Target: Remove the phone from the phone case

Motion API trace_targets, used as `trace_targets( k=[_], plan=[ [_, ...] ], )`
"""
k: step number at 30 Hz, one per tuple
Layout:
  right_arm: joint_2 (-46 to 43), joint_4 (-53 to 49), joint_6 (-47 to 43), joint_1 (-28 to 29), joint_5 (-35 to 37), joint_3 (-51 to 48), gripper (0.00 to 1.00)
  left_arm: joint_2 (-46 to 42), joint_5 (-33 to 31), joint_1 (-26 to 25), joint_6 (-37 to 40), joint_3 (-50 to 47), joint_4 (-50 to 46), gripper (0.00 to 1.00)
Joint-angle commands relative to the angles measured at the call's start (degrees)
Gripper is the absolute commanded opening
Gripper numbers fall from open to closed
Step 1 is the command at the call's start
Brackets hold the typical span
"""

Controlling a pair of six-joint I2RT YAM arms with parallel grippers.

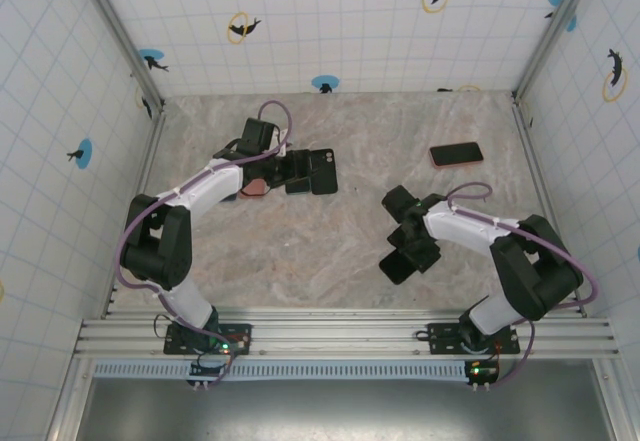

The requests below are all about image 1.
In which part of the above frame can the black phone red edge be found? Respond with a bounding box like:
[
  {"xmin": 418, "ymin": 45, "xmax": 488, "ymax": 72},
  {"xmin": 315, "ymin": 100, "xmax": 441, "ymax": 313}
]
[{"xmin": 237, "ymin": 176, "xmax": 274, "ymax": 200}]

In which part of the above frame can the black phone case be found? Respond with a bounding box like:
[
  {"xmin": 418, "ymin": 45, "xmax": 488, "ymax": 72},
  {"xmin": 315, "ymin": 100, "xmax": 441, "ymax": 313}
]
[
  {"xmin": 378, "ymin": 252, "xmax": 417, "ymax": 286},
  {"xmin": 308, "ymin": 147, "xmax": 340, "ymax": 197}
]

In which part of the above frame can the aluminium corner post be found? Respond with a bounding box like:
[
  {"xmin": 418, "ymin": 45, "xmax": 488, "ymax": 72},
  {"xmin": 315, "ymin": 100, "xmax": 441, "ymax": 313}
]
[
  {"xmin": 69, "ymin": 0, "xmax": 167, "ymax": 115},
  {"xmin": 512, "ymin": 0, "xmax": 604, "ymax": 102}
]

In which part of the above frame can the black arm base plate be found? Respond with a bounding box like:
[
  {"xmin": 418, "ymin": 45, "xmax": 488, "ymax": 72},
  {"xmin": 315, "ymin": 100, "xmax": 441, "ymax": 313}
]
[
  {"xmin": 426, "ymin": 321, "xmax": 521, "ymax": 357},
  {"xmin": 163, "ymin": 321, "xmax": 254, "ymax": 357}
]

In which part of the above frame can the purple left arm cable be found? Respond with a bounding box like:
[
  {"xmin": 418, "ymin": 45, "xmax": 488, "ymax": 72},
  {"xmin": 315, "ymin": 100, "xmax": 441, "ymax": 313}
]
[{"xmin": 113, "ymin": 99, "xmax": 295, "ymax": 387}]

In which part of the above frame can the small controller board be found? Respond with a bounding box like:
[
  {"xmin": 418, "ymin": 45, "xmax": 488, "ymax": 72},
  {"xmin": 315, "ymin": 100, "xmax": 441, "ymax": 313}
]
[{"xmin": 463, "ymin": 358, "xmax": 501, "ymax": 392}]

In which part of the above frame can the grey metal panel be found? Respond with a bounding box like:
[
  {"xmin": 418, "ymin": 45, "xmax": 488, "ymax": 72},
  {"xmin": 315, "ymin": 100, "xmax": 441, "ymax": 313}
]
[{"xmin": 74, "ymin": 360, "xmax": 616, "ymax": 441}]

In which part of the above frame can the aluminium mounting rail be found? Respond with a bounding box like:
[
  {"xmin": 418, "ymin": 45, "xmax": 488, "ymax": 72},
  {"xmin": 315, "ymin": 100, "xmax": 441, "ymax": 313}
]
[{"xmin": 73, "ymin": 309, "xmax": 621, "ymax": 361}]

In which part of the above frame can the aluminium side rail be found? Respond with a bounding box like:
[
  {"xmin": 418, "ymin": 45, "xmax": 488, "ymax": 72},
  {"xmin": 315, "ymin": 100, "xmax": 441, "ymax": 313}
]
[
  {"xmin": 510, "ymin": 91, "xmax": 587, "ymax": 318},
  {"xmin": 99, "ymin": 110, "xmax": 169, "ymax": 320}
]

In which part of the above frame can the white slotted cable duct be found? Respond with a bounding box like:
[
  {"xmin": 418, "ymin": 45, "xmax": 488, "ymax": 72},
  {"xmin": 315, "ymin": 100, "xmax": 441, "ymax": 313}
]
[{"xmin": 92, "ymin": 359, "xmax": 501, "ymax": 381}]

